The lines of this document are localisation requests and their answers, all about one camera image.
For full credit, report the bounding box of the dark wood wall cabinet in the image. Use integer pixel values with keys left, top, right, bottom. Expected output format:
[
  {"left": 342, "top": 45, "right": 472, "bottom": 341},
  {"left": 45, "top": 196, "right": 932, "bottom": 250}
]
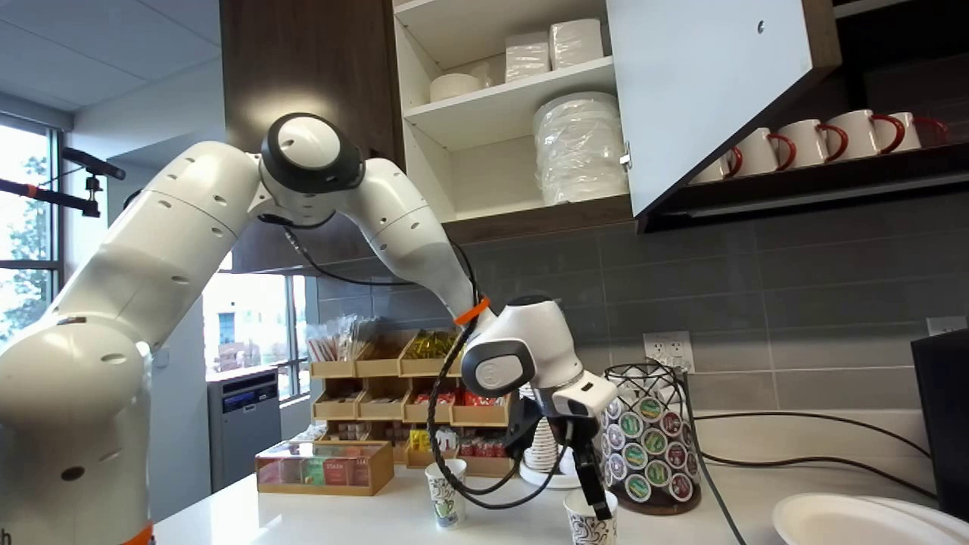
[{"left": 219, "top": 0, "right": 640, "bottom": 275}]

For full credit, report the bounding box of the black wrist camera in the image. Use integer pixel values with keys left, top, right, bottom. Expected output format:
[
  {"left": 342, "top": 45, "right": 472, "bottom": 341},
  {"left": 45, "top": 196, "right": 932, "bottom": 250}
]
[{"left": 503, "top": 397, "right": 551, "bottom": 462}]

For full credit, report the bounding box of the window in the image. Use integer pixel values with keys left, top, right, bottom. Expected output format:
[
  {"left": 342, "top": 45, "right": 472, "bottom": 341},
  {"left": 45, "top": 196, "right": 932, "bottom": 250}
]
[{"left": 199, "top": 269, "right": 316, "bottom": 407}]

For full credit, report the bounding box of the tiered wooden condiment organizer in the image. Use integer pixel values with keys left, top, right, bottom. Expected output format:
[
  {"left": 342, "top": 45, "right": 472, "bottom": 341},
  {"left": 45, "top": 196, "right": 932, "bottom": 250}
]
[{"left": 305, "top": 324, "right": 520, "bottom": 483}]

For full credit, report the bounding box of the white open cabinet door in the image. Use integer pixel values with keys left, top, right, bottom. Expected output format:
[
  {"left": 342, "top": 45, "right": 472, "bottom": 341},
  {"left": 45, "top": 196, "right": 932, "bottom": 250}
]
[{"left": 603, "top": 0, "right": 844, "bottom": 220}]

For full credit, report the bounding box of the white mug red handle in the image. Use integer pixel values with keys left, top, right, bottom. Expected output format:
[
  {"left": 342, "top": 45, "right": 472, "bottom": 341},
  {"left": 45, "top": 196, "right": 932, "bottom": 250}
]
[
  {"left": 821, "top": 105, "right": 908, "bottom": 163},
  {"left": 726, "top": 126, "right": 797, "bottom": 182},
  {"left": 875, "top": 108, "right": 952, "bottom": 159},
  {"left": 773, "top": 117, "right": 851, "bottom": 172},
  {"left": 691, "top": 149, "right": 745, "bottom": 189}
]

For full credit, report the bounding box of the black power cable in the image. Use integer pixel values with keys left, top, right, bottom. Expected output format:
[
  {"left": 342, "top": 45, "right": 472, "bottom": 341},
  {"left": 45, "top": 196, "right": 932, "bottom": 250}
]
[
  {"left": 693, "top": 449, "right": 946, "bottom": 502},
  {"left": 682, "top": 368, "right": 750, "bottom": 545},
  {"left": 691, "top": 407, "right": 932, "bottom": 462}
]

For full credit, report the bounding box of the white plate on counter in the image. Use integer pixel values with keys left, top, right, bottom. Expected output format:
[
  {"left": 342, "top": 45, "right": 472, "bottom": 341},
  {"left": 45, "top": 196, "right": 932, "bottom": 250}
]
[{"left": 768, "top": 492, "right": 969, "bottom": 545}]

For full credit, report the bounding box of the round white tray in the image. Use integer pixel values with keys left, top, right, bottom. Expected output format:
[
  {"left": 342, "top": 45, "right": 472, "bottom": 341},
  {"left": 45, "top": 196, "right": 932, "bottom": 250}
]
[{"left": 517, "top": 457, "right": 584, "bottom": 495}]

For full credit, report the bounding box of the wrapped stack of white plates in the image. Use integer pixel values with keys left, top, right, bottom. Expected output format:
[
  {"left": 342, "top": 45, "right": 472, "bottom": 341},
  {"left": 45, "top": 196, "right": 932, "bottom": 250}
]
[{"left": 531, "top": 89, "right": 629, "bottom": 206}]

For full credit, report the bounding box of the white wall outlet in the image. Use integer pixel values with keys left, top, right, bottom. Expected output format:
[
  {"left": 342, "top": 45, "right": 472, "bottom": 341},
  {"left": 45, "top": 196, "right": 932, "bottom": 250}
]
[
  {"left": 924, "top": 311, "right": 969, "bottom": 341},
  {"left": 642, "top": 330, "right": 695, "bottom": 375}
]

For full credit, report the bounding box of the orange cable strap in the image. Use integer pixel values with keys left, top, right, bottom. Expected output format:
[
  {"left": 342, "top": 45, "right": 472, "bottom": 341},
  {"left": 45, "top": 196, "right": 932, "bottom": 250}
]
[{"left": 455, "top": 295, "right": 496, "bottom": 330}]

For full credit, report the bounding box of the wire coffee pod carousel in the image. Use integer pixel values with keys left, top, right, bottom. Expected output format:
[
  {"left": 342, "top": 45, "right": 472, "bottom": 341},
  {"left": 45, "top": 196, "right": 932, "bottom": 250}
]
[{"left": 598, "top": 362, "right": 707, "bottom": 518}]

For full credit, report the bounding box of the wooden tea box clear lid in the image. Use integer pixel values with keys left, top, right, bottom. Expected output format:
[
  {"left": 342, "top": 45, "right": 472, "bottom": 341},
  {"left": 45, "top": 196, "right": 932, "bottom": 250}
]
[{"left": 252, "top": 432, "right": 396, "bottom": 497}]

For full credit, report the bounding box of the white napkin stack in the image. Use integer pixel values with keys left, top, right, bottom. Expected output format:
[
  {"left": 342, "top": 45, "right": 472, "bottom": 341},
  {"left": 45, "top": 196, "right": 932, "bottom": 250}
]
[
  {"left": 548, "top": 15, "right": 606, "bottom": 73},
  {"left": 503, "top": 29, "right": 554, "bottom": 84}
]

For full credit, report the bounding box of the dark open wall shelf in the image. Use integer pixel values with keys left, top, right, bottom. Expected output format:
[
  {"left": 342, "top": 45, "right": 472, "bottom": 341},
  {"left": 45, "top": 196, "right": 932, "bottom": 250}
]
[{"left": 640, "top": 0, "right": 969, "bottom": 236}]

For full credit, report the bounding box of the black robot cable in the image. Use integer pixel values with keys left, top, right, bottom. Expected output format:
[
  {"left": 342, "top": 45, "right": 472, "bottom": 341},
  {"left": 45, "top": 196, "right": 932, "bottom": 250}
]
[{"left": 423, "top": 318, "right": 569, "bottom": 511}]

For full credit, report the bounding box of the black coffee machine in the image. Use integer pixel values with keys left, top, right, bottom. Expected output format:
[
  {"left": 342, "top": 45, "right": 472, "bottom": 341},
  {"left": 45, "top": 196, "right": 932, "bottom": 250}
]
[{"left": 908, "top": 327, "right": 969, "bottom": 525}]

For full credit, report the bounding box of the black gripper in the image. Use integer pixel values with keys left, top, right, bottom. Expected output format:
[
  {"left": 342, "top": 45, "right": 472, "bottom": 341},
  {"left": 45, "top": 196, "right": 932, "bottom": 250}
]
[{"left": 541, "top": 407, "right": 621, "bottom": 525}]

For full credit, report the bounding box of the black camera stand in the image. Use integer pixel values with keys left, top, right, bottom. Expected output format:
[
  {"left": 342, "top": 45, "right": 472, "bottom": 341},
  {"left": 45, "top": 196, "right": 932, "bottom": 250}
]
[{"left": 0, "top": 145, "right": 131, "bottom": 220}]

